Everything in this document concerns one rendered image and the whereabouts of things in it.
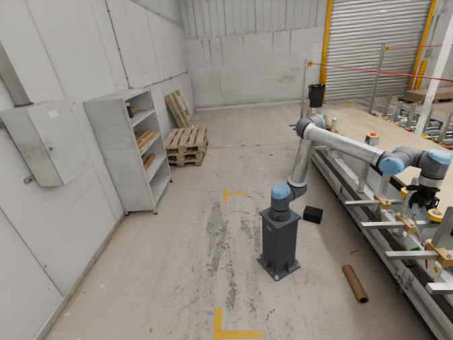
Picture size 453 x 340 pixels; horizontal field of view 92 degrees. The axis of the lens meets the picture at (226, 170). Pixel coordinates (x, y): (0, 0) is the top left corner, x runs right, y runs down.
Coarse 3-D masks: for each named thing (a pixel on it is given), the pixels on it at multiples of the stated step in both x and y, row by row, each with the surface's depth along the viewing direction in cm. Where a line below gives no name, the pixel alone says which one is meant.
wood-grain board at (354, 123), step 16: (336, 112) 348; (352, 112) 340; (336, 128) 281; (352, 128) 275; (368, 128) 270; (384, 128) 265; (400, 128) 261; (384, 144) 224; (400, 144) 221; (416, 144) 218; (432, 144) 214; (400, 176) 170; (416, 176) 168; (448, 176) 164; (448, 192) 148; (432, 208) 139
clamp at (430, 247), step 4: (428, 240) 119; (428, 244) 117; (428, 248) 118; (432, 248) 115; (436, 248) 113; (440, 248) 113; (444, 248) 113; (440, 252) 111; (444, 252) 111; (448, 252) 111; (440, 256) 110; (444, 256) 109; (452, 256) 108; (440, 260) 110; (444, 260) 108; (448, 260) 108; (452, 260) 108; (444, 264) 109; (448, 264) 109; (452, 264) 109
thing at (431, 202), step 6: (426, 186) 107; (414, 192) 114; (420, 192) 112; (426, 192) 108; (432, 192) 107; (414, 198) 114; (420, 198) 110; (426, 198) 108; (432, 198) 107; (438, 198) 107; (420, 204) 111; (426, 204) 109; (432, 204) 108
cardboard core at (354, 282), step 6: (348, 270) 194; (348, 276) 191; (354, 276) 188; (354, 282) 184; (354, 288) 181; (360, 288) 178; (360, 294) 174; (366, 294) 175; (360, 300) 176; (366, 300) 175
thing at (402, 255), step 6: (390, 252) 115; (396, 252) 114; (402, 252) 114; (408, 252) 114; (414, 252) 114; (420, 252) 113; (426, 252) 113; (432, 252) 113; (450, 252) 112; (390, 258) 114; (396, 258) 114; (402, 258) 113; (408, 258) 113; (414, 258) 113; (420, 258) 113; (426, 258) 113; (432, 258) 112
